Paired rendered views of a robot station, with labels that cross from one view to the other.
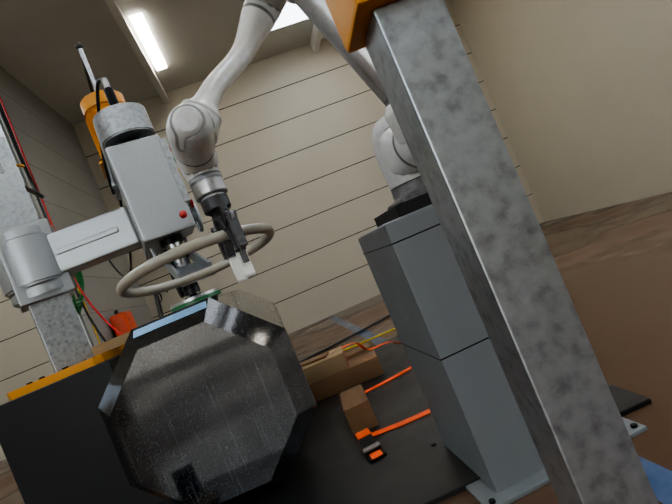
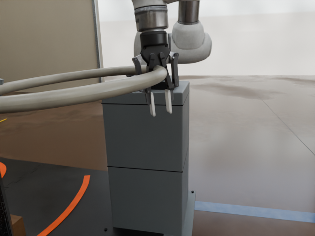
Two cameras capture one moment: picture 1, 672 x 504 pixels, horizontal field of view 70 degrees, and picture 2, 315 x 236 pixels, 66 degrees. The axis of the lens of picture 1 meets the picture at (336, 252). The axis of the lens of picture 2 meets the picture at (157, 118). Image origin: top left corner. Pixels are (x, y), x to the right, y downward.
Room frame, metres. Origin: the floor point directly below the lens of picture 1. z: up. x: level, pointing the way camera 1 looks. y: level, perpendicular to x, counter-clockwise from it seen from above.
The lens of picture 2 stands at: (1.03, 0.91, 1.00)
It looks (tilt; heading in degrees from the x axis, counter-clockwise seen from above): 16 degrees down; 291
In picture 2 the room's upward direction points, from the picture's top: 1 degrees counter-clockwise
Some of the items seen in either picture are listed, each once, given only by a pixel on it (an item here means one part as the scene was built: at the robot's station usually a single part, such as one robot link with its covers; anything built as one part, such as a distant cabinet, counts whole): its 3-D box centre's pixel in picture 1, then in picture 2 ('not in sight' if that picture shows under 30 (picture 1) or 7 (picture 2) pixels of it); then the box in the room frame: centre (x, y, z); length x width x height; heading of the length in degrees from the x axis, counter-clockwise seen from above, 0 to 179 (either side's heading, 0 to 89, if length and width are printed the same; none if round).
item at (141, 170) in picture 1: (152, 200); not in sight; (2.13, 0.66, 1.32); 0.36 x 0.22 x 0.45; 22
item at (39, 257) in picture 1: (70, 250); not in sight; (2.60, 1.32, 1.36); 0.74 x 0.34 x 0.25; 99
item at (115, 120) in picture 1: (131, 159); not in sight; (2.39, 0.76, 1.61); 0.96 x 0.25 x 0.17; 22
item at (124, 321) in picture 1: (125, 323); not in sight; (5.21, 2.40, 0.99); 0.50 x 0.22 x 0.33; 9
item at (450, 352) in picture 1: (473, 324); (152, 152); (1.53, -0.31, 0.40); 0.50 x 0.50 x 0.80; 9
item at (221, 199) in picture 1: (219, 213); (154, 48); (1.29, 0.25, 1.00); 0.08 x 0.07 x 0.09; 37
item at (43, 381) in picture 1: (76, 367); not in sight; (2.57, 1.52, 0.76); 0.49 x 0.49 x 0.05; 4
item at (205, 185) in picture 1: (209, 188); (152, 20); (1.29, 0.25, 1.07); 0.09 x 0.09 x 0.06
